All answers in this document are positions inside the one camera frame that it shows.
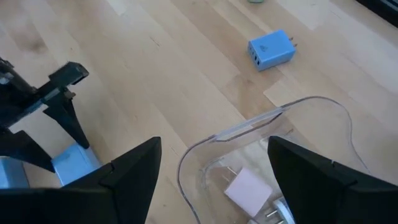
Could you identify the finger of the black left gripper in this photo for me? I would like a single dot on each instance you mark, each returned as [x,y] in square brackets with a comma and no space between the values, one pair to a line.
[70,124]
[21,146]

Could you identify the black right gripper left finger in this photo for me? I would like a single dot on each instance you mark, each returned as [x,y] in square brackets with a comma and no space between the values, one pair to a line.
[77,205]

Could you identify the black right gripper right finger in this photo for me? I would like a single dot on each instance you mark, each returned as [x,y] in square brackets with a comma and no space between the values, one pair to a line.
[335,202]

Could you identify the pinkish purple wall charger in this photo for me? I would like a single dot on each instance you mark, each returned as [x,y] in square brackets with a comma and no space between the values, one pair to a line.
[248,191]

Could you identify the clear plastic bin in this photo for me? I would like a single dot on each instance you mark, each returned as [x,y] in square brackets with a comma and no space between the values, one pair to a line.
[248,124]

